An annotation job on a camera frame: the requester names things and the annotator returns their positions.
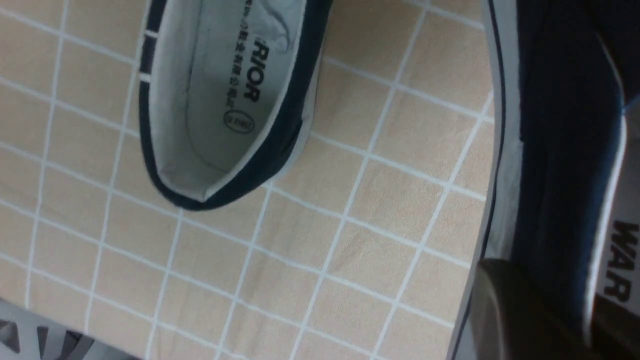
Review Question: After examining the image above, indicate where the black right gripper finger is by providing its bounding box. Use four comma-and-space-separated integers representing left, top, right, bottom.
470, 259, 639, 360

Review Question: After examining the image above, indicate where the checkered beige tablecloth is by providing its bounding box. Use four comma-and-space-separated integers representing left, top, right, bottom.
1, 0, 494, 360

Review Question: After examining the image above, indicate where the navy slip-on shoe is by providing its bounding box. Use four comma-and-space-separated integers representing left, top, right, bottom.
139, 0, 333, 212
446, 0, 640, 360

